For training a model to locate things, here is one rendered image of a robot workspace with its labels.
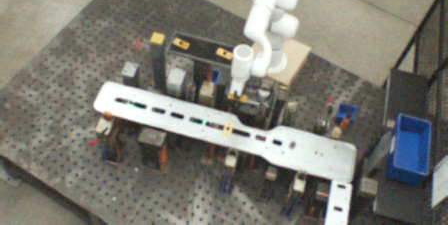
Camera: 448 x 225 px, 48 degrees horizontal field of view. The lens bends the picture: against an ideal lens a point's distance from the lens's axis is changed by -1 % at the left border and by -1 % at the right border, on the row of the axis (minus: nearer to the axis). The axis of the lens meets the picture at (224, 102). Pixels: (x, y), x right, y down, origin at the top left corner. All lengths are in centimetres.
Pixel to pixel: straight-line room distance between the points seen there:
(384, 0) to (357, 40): 58
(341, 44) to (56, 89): 238
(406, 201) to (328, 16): 232
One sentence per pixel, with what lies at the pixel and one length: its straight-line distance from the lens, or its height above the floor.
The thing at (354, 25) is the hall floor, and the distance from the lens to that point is 457.
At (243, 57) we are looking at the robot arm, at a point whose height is 162.
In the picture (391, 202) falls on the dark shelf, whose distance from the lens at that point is 261.
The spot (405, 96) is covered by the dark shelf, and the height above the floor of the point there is 103.
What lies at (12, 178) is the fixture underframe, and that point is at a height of 2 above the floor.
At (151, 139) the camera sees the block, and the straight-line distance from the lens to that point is 255.
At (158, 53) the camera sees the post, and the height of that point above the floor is 107.
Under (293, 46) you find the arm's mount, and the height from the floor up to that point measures 81.
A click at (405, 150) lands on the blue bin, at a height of 103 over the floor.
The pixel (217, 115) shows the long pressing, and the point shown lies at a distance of 265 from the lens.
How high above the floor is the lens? 329
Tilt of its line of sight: 58 degrees down
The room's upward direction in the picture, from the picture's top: 8 degrees clockwise
